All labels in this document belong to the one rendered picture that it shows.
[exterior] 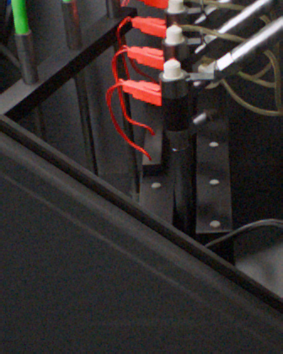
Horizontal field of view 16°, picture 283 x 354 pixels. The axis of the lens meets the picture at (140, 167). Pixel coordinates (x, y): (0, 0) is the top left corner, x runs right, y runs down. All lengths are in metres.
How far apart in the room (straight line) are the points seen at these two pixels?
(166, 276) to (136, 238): 0.04
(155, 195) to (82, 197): 0.45
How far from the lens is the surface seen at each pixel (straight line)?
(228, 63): 0.99
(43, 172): 0.66
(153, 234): 0.69
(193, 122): 1.03
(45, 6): 1.33
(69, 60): 1.15
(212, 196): 1.10
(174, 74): 1.00
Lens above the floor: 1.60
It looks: 32 degrees down
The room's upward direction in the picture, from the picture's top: 7 degrees counter-clockwise
